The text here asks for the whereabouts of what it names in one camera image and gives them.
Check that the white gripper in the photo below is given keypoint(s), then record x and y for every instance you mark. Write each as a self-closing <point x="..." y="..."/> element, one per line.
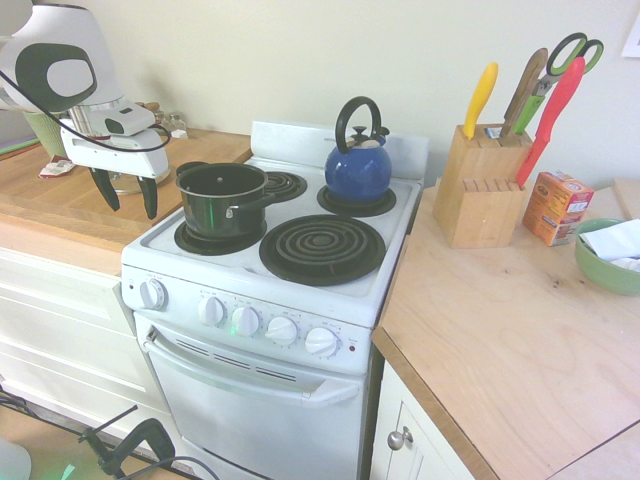
<point x="125" y="155"/>

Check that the round glass pot lid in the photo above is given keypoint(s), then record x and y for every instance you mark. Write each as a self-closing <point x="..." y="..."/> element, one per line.
<point x="126" y="185"/>

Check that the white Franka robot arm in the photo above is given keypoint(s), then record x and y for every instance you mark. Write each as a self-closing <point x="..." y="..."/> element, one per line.
<point x="45" y="45"/>

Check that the black cooking pot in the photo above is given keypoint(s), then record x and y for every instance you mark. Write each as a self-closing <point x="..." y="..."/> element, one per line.
<point x="220" y="215"/>

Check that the small black coil burner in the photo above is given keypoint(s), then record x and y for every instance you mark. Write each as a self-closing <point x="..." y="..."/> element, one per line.
<point x="187" y="242"/>
<point x="330" y="206"/>
<point x="287" y="185"/>

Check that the red and white packet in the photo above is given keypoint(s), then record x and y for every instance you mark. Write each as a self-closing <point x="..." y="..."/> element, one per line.
<point x="55" y="169"/>

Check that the small white holder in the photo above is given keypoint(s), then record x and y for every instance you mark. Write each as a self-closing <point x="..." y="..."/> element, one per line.
<point x="179" y="133"/>

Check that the clear glass shaker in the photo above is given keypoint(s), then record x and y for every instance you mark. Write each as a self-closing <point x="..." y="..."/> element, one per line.
<point x="175" y="122"/>
<point x="160" y="119"/>

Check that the white stove knob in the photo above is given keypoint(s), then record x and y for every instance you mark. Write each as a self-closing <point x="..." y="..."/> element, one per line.
<point x="321" y="342"/>
<point x="245" y="321"/>
<point x="212" y="311"/>
<point x="281" y="331"/>
<point x="152" y="295"/>

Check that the green ribbed utensil cup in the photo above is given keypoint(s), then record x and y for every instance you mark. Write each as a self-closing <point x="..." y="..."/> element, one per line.
<point x="45" y="130"/>

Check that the green mat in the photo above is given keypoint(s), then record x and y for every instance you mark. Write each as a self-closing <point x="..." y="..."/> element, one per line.
<point x="17" y="146"/>

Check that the white drawer cabinet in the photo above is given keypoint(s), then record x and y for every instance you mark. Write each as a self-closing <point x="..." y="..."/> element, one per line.
<point x="60" y="320"/>

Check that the large black coil burner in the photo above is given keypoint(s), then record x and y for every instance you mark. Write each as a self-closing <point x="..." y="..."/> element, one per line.
<point x="322" y="250"/>

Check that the black clamp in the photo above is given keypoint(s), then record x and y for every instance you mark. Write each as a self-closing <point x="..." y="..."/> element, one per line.
<point x="145" y="440"/>

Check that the white electric stove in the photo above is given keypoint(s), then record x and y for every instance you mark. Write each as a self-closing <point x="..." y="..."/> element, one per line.
<point x="260" y="430"/>

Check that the round white object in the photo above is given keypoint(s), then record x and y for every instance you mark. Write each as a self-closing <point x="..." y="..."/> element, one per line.
<point x="12" y="460"/>

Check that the white cabinet with knob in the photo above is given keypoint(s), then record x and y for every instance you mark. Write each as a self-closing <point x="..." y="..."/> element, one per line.
<point x="400" y="400"/>

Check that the wooden knife block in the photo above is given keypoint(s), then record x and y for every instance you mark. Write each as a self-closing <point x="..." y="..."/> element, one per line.
<point x="475" y="200"/>

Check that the round metal cabinet knob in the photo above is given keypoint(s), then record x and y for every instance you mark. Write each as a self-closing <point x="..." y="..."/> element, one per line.
<point x="399" y="438"/>

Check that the orange baking soda box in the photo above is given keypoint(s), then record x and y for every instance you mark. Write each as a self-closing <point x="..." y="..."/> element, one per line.
<point x="557" y="207"/>

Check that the red knife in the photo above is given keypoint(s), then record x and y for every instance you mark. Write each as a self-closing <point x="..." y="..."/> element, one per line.
<point x="555" y="110"/>

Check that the green and black scissors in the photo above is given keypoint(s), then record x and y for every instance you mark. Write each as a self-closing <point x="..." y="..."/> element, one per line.
<point x="562" y="57"/>

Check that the green ceramic bowl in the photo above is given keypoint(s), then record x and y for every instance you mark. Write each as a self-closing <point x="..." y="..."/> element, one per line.
<point x="600" y="277"/>

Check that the white crumpled paper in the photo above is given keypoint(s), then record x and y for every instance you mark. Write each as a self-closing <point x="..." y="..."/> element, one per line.
<point x="615" y="240"/>

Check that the light wooden cutting board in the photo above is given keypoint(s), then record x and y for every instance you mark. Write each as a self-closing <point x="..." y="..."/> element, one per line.
<point x="629" y="197"/>

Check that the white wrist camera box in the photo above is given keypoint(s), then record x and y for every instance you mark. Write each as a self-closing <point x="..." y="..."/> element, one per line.
<point x="127" y="120"/>

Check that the white paper sheet on wall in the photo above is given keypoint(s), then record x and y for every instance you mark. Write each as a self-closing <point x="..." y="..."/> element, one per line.
<point x="632" y="40"/>

